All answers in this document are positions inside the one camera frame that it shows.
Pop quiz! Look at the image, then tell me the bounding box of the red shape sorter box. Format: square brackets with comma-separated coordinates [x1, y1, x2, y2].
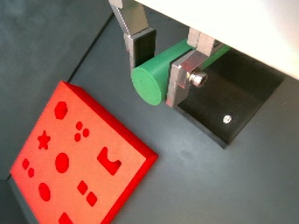
[11, 81, 158, 224]

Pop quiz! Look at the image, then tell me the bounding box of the green cylinder peg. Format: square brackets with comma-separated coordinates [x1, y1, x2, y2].
[130, 38, 231, 107]

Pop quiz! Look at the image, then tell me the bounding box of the black curved regrasp stand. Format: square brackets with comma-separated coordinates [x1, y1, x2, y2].
[178, 49, 286, 149]

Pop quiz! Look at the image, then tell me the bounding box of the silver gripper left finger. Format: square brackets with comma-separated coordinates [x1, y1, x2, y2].
[108, 0, 156, 68]

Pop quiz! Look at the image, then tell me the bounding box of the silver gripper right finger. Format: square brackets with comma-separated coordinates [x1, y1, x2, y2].
[166, 28, 227, 108]

